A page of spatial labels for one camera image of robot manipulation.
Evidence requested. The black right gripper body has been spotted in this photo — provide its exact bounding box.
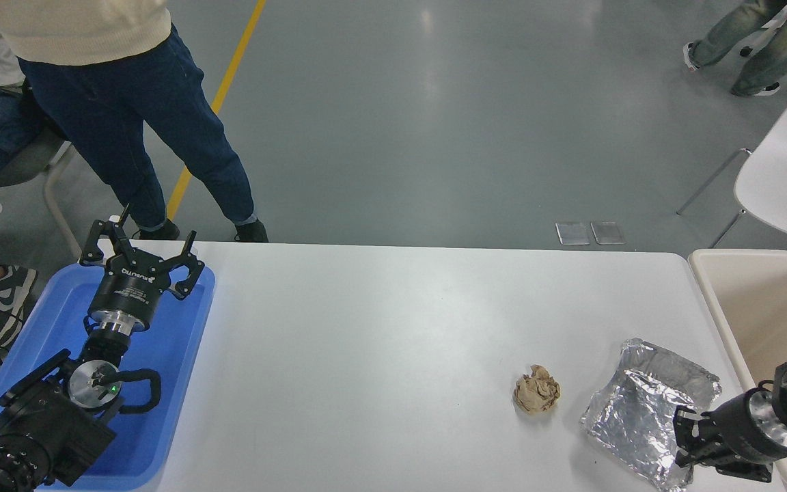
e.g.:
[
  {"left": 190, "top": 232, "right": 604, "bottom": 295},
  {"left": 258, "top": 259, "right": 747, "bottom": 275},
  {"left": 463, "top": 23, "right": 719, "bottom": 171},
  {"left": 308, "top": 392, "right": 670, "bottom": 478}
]
[{"left": 701, "top": 391, "right": 787, "bottom": 467}]

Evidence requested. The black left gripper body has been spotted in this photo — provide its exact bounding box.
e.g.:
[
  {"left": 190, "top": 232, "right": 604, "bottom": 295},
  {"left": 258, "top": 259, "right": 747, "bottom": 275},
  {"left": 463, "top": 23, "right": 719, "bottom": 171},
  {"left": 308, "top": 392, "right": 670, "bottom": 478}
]
[{"left": 89, "top": 250, "right": 188, "bottom": 323}]

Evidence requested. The silver foil plate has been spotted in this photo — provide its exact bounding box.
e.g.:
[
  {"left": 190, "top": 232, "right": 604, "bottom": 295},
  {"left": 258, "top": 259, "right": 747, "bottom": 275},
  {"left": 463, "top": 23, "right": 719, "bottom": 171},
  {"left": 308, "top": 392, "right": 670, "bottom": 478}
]
[{"left": 579, "top": 338, "right": 723, "bottom": 491}]

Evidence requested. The metal floor plate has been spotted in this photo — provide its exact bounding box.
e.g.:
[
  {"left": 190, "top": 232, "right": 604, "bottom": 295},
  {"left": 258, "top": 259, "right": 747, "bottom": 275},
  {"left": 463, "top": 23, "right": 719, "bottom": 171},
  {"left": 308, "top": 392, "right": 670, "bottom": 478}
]
[
  {"left": 555, "top": 221, "right": 591, "bottom": 245},
  {"left": 590, "top": 220, "right": 626, "bottom": 245}
]

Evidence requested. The blue plastic tray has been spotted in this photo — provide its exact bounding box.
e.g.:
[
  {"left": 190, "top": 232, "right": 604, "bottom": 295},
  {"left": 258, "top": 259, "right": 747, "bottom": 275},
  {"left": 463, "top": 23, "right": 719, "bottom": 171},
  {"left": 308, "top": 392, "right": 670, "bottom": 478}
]
[{"left": 0, "top": 263, "right": 217, "bottom": 491}]

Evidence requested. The large pale bin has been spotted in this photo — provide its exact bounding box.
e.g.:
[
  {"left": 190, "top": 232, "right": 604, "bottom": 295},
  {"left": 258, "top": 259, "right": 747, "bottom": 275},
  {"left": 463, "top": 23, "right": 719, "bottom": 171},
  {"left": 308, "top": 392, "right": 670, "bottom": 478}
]
[{"left": 688, "top": 248, "right": 787, "bottom": 492}]

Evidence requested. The grey chair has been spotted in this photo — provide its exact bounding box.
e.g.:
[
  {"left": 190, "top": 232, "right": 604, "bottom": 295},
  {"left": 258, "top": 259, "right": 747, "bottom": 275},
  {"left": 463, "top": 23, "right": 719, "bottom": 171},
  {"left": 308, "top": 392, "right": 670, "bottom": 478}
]
[{"left": 0, "top": 126, "right": 85, "bottom": 259}]

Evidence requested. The crumpled tan paper ball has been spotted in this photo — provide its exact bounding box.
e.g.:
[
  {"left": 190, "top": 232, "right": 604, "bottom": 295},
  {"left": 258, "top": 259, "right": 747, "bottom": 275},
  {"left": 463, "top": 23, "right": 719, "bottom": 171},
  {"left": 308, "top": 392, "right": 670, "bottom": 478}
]
[{"left": 512, "top": 364, "right": 562, "bottom": 415}]

